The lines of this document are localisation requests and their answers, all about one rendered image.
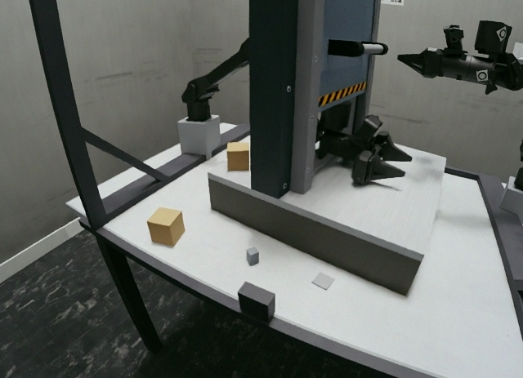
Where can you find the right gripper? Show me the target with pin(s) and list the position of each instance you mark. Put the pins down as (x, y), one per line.
(449, 65)

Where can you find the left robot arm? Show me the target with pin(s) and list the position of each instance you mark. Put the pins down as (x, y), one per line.
(329, 125)

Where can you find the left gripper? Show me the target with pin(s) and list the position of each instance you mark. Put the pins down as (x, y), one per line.
(370, 162)

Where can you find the brown cardboard box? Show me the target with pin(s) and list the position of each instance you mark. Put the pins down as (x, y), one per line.
(237, 156)

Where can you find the tan cardboard box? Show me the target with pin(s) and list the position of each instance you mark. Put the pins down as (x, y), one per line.
(166, 226)

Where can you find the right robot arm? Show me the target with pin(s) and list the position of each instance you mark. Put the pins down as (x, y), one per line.
(492, 36)

